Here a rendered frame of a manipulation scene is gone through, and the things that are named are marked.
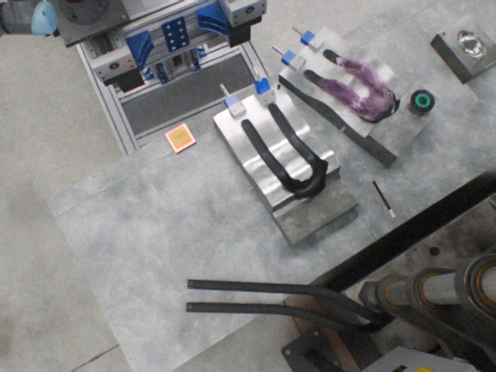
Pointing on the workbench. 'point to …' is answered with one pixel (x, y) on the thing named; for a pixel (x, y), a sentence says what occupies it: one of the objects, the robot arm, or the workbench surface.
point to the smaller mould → (466, 49)
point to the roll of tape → (420, 103)
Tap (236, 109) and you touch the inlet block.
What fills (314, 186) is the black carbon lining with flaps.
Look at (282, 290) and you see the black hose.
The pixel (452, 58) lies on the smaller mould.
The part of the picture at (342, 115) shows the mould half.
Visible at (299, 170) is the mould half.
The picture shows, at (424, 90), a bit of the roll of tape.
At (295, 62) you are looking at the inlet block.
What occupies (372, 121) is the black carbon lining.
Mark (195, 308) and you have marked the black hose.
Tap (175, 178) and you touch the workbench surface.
